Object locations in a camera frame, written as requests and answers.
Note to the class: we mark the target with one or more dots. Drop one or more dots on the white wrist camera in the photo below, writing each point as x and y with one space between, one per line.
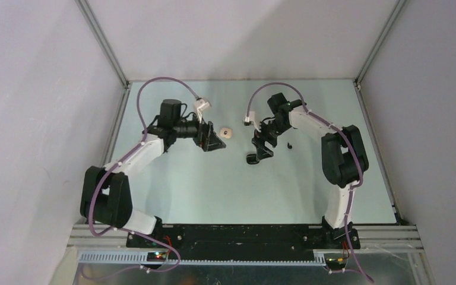
200 105
252 120

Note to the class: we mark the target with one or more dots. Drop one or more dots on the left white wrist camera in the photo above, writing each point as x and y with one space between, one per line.
200 105

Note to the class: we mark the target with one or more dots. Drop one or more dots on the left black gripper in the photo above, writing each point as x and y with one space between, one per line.
206 138

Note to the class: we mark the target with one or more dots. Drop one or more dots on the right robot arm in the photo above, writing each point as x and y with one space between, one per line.
343 158

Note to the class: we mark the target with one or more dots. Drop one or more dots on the left aluminium frame post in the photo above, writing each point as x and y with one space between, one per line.
100 37

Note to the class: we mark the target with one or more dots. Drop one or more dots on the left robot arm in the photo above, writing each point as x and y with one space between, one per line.
106 196

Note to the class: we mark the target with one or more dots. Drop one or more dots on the black earbud charging case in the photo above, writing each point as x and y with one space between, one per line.
252 159

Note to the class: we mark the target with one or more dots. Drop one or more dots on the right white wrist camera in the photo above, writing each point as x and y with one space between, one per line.
252 120

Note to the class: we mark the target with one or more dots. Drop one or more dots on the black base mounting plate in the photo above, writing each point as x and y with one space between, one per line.
254 242

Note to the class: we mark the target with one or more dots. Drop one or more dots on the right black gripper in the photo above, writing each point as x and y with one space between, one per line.
259 141

